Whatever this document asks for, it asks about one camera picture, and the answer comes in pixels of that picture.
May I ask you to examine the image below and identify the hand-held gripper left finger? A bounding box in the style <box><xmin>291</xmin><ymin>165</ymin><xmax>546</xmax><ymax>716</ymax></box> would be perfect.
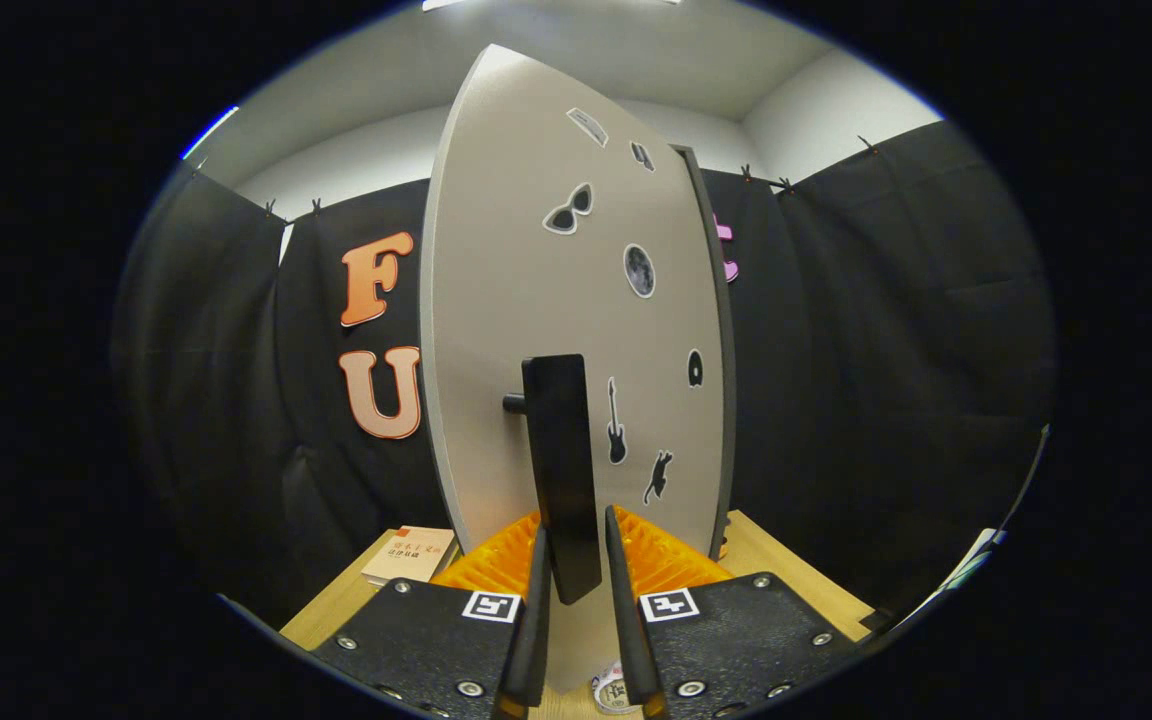
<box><xmin>311</xmin><ymin>505</ymin><xmax>552</xmax><ymax>720</ymax></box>

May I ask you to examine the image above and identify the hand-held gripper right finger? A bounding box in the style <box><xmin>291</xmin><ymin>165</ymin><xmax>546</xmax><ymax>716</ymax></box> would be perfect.
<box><xmin>604</xmin><ymin>505</ymin><xmax>862</xmax><ymax>720</ymax></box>

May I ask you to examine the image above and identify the white canvas shoe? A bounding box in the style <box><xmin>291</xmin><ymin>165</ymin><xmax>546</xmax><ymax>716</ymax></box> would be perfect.
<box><xmin>591</xmin><ymin>660</ymin><xmax>642</xmax><ymax>715</ymax></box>

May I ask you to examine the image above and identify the black door handle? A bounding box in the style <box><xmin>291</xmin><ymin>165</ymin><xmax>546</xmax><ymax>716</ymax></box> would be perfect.
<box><xmin>502</xmin><ymin>353</ymin><xmax>604</xmax><ymax>607</ymax></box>

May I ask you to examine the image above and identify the grey shoe cabinet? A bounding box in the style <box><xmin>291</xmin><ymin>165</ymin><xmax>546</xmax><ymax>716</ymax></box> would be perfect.
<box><xmin>671</xmin><ymin>143</ymin><xmax>739</xmax><ymax>561</ymax></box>

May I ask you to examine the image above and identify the beige orange-cover book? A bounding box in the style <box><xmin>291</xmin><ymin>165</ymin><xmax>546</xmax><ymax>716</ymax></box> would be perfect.
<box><xmin>361</xmin><ymin>525</ymin><xmax>459</xmax><ymax>588</ymax></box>

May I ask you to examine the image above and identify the black backdrop cloth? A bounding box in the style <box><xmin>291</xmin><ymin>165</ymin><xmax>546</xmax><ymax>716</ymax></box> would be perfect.
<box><xmin>111</xmin><ymin>120</ymin><xmax>1055</xmax><ymax>626</ymax></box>

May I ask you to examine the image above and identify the narrow ceiling light strip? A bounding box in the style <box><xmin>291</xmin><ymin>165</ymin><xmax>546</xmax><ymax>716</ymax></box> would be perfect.
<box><xmin>183</xmin><ymin>105</ymin><xmax>240</xmax><ymax>161</ymax></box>

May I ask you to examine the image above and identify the wide ceiling light panel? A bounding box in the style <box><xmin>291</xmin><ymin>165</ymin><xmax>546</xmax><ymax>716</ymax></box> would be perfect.
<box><xmin>423</xmin><ymin>0</ymin><xmax>682</xmax><ymax>11</ymax></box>

